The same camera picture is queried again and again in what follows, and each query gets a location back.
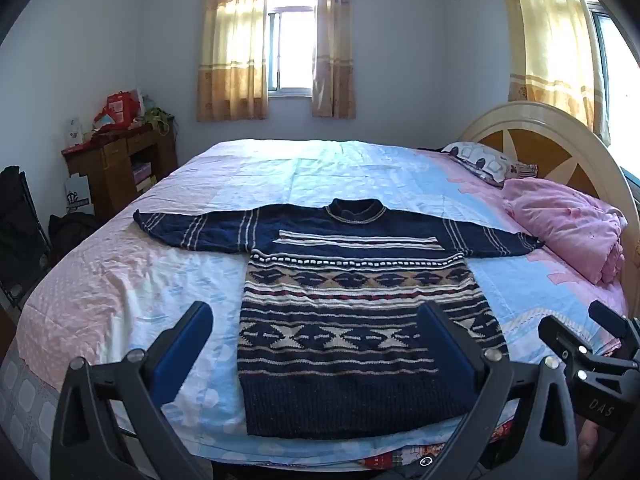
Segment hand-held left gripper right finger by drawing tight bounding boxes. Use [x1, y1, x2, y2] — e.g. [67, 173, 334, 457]
[415, 302, 579, 480]

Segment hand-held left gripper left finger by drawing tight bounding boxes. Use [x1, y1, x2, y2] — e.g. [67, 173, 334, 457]
[50, 301, 216, 480]

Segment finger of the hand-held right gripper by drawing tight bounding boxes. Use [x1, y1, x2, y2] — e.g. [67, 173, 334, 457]
[588, 301, 640, 356]
[537, 314, 625, 377]

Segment navy patterned knit sweater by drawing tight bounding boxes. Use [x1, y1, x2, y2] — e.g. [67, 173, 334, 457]
[132, 198, 546, 441]

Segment person's right hand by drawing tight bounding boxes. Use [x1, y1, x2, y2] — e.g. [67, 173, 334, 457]
[578, 417, 603, 467]

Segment bed with pastel patterned sheet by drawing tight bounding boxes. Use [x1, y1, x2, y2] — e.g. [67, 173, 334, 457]
[0, 138, 632, 476]

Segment pink quilt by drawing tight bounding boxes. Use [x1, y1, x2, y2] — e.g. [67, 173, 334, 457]
[501, 177, 629, 286]

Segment colourful printed bed cover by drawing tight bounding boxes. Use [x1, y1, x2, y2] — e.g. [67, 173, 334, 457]
[360, 430, 517, 474]

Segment black backpack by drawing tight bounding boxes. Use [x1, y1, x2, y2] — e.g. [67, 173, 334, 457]
[48, 212, 102, 262]

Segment pink box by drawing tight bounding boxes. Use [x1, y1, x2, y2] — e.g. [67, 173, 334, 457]
[132, 162, 158, 192]

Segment cream and wood headboard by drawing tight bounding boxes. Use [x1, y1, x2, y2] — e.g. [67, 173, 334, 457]
[457, 101, 635, 243]

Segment white paper bag black print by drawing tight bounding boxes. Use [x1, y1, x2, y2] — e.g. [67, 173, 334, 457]
[63, 173, 95, 216]

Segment white patterned pillow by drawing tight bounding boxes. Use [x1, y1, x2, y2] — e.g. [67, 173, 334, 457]
[440, 141, 539, 189]

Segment brown wooden desk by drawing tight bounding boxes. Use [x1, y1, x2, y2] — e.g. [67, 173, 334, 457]
[61, 117, 179, 222]

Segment black folding chair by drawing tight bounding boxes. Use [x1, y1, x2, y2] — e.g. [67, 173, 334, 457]
[0, 165, 54, 307]

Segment red gift bags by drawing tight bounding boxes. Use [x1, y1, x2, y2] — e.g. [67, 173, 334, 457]
[92, 89, 145, 133]

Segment yellow curtain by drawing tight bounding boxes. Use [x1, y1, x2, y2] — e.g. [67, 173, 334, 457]
[311, 0, 357, 121]
[196, 0, 273, 123]
[499, 0, 612, 145]

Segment window with dark frame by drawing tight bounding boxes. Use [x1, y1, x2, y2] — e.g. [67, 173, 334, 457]
[572, 0, 640, 181]

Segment window with white frame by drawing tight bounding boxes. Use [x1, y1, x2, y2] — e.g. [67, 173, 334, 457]
[266, 0, 319, 99]

